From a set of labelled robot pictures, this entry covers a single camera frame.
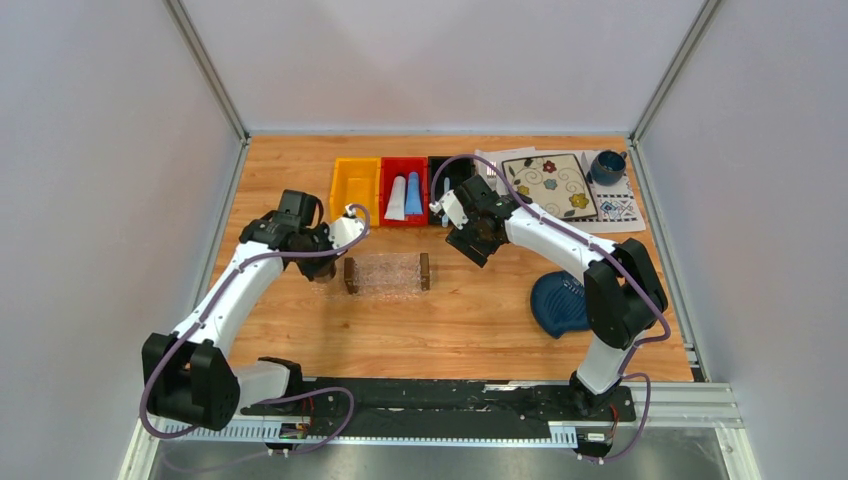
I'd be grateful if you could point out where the clear textured toiletry holder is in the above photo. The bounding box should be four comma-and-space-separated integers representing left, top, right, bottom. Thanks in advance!
342, 252, 431, 296

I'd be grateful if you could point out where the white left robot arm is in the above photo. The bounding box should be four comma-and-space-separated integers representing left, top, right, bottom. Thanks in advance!
139, 190, 338, 438

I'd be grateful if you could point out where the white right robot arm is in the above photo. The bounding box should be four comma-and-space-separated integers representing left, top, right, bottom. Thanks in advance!
429, 175, 668, 419

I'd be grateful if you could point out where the blue toothpaste tube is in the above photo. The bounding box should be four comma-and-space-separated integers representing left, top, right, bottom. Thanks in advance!
404, 171, 423, 216

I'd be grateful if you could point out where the clear textured glass tray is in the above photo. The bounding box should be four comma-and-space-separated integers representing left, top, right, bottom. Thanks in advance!
312, 256, 431, 300

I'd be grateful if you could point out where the white toothpaste tube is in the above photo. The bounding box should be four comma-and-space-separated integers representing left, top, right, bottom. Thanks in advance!
383, 175, 406, 221

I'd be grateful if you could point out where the black plastic bin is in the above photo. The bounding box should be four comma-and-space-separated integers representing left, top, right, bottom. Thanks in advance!
425, 156, 476, 226

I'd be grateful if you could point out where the yellow plastic bin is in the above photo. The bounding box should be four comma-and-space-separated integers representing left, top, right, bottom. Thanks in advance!
329, 157, 382, 227

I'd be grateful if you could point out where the floral square ceramic plate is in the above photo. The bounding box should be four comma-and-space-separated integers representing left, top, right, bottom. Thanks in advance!
501, 153, 598, 220

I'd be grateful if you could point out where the red plastic bin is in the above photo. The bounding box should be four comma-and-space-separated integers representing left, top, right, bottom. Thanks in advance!
379, 156, 430, 227

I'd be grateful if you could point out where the blue shell shaped dish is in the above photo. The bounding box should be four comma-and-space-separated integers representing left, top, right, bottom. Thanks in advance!
530, 271, 590, 339

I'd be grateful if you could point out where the blue ceramic mug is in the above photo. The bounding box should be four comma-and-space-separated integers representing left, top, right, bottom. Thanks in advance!
589, 150, 628, 186

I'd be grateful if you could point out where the white patterned placemat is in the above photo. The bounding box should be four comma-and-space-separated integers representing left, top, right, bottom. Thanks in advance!
475, 147, 646, 234

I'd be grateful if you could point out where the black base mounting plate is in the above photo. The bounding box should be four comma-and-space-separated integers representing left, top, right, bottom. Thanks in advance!
239, 376, 639, 441

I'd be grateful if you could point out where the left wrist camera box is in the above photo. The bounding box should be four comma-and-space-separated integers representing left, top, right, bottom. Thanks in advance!
328, 203, 370, 254

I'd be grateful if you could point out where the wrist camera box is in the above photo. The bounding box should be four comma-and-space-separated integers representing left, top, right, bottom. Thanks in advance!
328, 203, 370, 254
429, 190, 468, 229

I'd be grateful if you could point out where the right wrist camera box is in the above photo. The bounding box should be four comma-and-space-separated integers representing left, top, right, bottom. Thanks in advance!
429, 190, 468, 229

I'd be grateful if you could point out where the pink handled fork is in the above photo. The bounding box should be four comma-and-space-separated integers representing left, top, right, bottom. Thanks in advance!
485, 163, 498, 190

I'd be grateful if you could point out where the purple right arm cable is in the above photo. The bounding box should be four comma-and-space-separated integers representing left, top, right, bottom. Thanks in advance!
430, 154, 673, 464

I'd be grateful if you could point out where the grey aluminium frame post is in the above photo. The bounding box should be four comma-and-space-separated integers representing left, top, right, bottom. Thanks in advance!
626, 0, 725, 144

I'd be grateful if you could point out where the grey left frame post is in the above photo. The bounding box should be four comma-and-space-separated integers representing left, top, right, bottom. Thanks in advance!
163, 0, 250, 145

